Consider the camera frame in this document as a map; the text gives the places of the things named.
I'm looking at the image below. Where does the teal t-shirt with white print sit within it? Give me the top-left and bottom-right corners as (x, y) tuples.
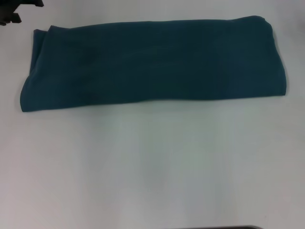
(20, 15), (287, 113)

